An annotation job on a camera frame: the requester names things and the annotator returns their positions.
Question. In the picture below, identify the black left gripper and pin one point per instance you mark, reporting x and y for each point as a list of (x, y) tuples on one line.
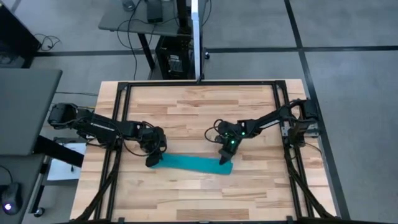
[(154, 138)]

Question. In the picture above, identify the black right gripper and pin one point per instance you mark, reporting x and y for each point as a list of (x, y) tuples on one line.
[(230, 135)]

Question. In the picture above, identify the teal terry towel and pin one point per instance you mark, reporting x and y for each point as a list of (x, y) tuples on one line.
[(192, 163)]

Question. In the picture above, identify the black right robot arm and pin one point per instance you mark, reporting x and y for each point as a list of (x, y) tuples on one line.
[(267, 119)]

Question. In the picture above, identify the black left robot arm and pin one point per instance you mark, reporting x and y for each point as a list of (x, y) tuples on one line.
[(99, 126)]

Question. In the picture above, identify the white paper sheet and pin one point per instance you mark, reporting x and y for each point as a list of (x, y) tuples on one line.
[(62, 168)]

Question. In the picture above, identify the black desk foot bar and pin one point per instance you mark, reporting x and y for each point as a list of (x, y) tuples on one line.
[(59, 151)]

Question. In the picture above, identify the black computer tower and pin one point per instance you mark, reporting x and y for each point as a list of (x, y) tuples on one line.
[(174, 59)]

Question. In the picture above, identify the black caster wheel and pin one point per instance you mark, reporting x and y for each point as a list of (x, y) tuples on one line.
[(39, 212)]

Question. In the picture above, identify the grey desk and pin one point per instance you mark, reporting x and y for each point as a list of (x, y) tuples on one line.
[(25, 109), (124, 23), (18, 174)]

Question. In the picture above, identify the black monitor stand pole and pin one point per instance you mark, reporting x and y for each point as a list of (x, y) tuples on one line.
[(183, 15)]

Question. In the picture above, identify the black power brick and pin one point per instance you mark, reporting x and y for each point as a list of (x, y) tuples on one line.
[(154, 11)]

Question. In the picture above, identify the black computer mouse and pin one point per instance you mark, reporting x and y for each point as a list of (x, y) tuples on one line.
[(11, 199)]

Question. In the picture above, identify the black cabinet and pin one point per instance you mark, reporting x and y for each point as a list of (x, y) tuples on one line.
[(15, 37)]

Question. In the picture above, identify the black aluminium table frame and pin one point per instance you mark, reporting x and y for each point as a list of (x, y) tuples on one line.
[(199, 83)]

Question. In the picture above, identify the white vertical post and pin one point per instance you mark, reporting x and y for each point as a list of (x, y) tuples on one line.
[(196, 40)]

